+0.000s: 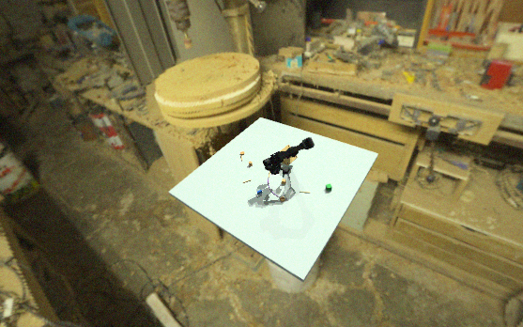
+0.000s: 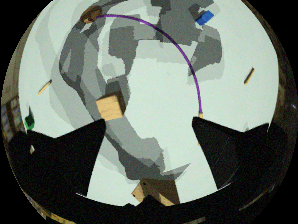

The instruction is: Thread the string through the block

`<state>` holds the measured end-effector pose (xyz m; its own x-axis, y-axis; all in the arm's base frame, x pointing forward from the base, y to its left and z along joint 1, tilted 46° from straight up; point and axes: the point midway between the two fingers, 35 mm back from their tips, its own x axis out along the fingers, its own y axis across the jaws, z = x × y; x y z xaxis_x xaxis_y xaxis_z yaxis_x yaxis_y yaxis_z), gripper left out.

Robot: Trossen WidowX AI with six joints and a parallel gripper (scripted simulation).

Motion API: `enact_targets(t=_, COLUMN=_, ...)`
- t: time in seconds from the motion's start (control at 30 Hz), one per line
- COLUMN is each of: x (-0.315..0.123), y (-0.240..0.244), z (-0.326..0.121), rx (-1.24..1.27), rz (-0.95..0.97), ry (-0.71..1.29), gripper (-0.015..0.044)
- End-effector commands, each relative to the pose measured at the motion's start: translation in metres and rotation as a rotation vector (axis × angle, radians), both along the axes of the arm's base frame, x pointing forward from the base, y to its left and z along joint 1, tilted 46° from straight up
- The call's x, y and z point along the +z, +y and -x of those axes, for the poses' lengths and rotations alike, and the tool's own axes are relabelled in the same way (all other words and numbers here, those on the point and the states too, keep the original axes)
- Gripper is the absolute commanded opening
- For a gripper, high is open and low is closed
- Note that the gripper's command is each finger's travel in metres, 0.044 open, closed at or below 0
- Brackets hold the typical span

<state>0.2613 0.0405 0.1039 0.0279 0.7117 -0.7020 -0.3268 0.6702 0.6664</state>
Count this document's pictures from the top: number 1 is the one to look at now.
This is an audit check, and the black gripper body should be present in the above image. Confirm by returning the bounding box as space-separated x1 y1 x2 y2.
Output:
265 163 290 174

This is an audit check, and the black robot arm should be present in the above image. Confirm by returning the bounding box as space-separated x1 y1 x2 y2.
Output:
263 137 315 175

